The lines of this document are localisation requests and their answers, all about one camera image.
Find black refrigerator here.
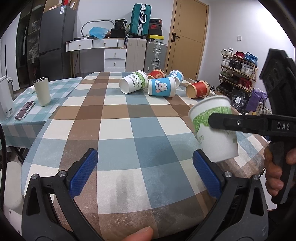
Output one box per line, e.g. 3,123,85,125
39,6,76,81

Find shoe rack with shoes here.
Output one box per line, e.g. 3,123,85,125
218,48,258,96

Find black glass cabinet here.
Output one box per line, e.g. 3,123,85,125
16,0,46,88

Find right red paper cup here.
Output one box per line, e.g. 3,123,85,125
186,81,210,99

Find far blue paper cup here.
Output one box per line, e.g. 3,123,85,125
169,70,184,87

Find white drawer desk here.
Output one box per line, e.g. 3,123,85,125
66,38,127,75

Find woven basket bag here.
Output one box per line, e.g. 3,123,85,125
255,97,272,115

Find white kettle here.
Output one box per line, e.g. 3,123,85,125
0,75,15,121

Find smartphone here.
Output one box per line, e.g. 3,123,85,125
14,101,35,121

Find left hand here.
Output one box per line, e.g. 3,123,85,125
122,226,154,241

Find lying white green paper cup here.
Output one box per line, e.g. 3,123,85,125
119,70,149,94

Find black paper bag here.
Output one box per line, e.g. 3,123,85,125
230,88,249,112

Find silver suitcase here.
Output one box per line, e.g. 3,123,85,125
144,42,167,73

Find purple bag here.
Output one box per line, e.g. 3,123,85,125
245,88,267,112

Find black handbag on desk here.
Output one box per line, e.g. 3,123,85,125
110,19,127,38

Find red paper cup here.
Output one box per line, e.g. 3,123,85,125
186,81,210,99
147,69,166,79

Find stacked shoe boxes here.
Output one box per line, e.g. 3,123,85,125
148,18,164,42

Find cream tumbler mug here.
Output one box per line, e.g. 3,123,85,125
33,77,51,106

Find wooden door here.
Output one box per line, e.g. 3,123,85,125
165,1,209,80

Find white green leaf paper cup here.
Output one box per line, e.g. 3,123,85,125
189,95,238,163

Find blue plastic bag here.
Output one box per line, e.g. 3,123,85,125
89,27,110,39

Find checked tablecloth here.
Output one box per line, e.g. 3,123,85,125
0,71,269,241

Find blue bunny paper cup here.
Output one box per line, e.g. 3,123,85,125
148,77,177,97

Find teal suitcase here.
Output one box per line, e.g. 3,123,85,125
129,4,152,37

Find far red paper cup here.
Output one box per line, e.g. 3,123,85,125
147,69,166,79

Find beige suitcase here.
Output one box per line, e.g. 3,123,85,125
125,38,147,72

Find right hand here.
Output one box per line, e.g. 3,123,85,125
263,146,296,196

